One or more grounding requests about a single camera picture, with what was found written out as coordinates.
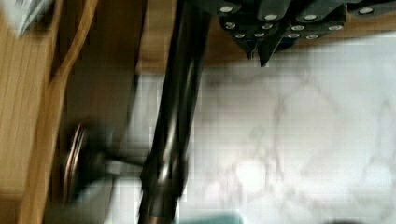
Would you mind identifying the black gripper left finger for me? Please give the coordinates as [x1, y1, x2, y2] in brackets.
[186, 0, 289, 60]

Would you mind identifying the silver chip bag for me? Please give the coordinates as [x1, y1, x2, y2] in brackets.
[0, 0, 55, 37]

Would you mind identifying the bamboo drawer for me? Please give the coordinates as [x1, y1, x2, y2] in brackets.
[1, 0, 395, 224]

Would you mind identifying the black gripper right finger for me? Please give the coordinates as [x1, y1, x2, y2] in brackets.
[257, 0, 395, 66]

